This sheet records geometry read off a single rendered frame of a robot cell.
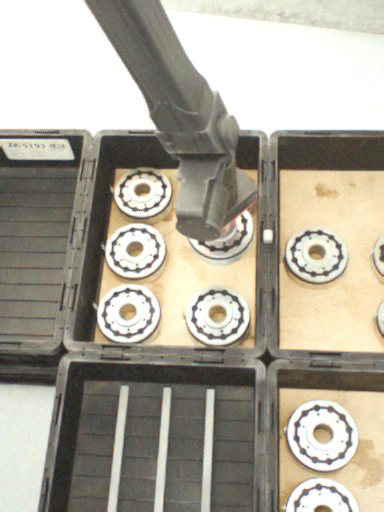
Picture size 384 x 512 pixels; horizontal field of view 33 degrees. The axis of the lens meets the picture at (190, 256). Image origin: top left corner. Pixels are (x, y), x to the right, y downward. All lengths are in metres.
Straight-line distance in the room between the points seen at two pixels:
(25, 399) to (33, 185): 0.39
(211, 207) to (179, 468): 0.42
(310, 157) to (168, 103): 0.52
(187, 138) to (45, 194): 0.52
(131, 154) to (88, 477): 0.55
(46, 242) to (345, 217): 0.52
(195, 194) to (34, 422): 0.59
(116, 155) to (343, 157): 0.40
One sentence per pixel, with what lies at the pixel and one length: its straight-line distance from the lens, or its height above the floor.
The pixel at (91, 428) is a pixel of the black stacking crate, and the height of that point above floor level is 0.83.
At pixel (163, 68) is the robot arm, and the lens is 0.67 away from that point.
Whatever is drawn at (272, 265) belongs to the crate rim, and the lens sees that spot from 1.01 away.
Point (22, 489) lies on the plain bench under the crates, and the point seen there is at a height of 0.70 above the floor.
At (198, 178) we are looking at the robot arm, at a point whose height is 1.18.
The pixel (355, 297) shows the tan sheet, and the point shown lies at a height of 0.83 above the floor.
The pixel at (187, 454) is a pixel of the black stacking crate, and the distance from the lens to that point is 1.03.
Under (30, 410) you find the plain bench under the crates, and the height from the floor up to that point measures 0.70.
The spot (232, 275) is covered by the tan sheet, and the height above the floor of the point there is 0.83.
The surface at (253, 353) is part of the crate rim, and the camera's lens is 0.96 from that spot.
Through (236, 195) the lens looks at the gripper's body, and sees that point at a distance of 0.91.
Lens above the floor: 1.84
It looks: 64 degrees down
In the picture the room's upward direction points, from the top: 10 degrees counter-clockwise
